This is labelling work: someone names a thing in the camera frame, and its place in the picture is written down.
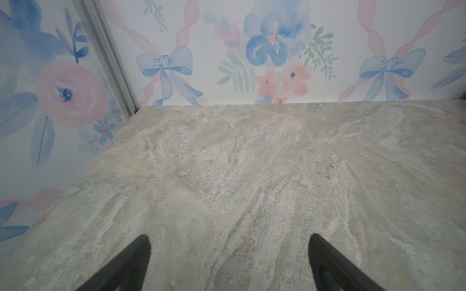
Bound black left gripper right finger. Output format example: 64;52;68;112
308;234;383;291

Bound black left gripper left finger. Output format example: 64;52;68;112
78;235;151;291

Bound aluminium corner frame post left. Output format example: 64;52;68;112
73;0;138;121

